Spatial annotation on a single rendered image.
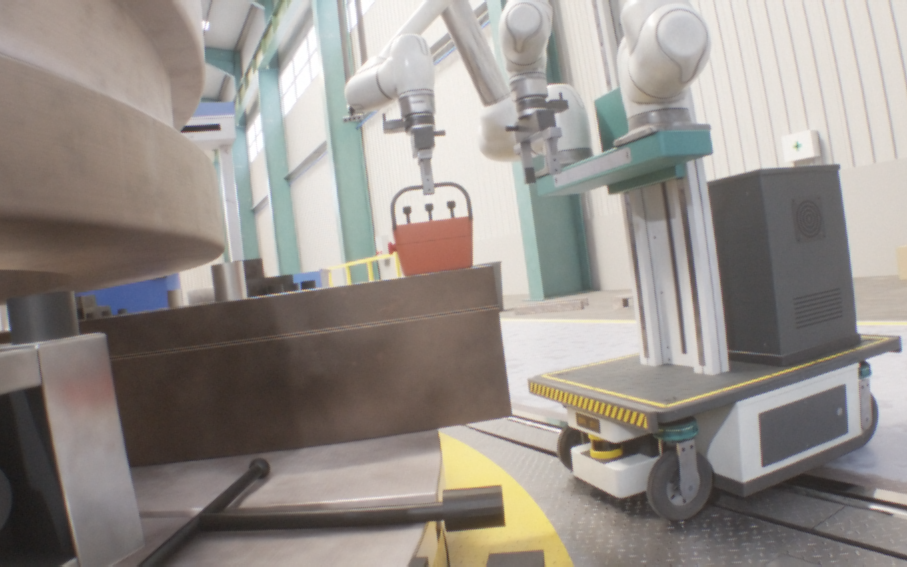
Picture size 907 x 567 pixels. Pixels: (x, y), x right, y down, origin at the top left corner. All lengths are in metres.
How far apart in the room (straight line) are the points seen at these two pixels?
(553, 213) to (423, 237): 9.13
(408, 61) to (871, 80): 6.52
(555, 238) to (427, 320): 9.11
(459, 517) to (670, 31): 0.98
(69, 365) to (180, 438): 1.05
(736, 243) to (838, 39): 6.19
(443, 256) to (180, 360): 0.69
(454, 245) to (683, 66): 0.67
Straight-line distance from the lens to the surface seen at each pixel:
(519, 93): 1.53
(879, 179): 7.55
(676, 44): 1.34
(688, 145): 1.54
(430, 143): 1.50
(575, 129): 1.95
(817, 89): 7.97
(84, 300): 4.47
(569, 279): 10.70
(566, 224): 10.75
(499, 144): 2.07
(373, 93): 1.65
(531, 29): 1.36
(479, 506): 0.98
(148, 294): 6.66
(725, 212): 1.86
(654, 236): 1.95
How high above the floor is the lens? 0.69
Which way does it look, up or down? 1 degrees down
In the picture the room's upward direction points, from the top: 8 degrees counter-clockwise
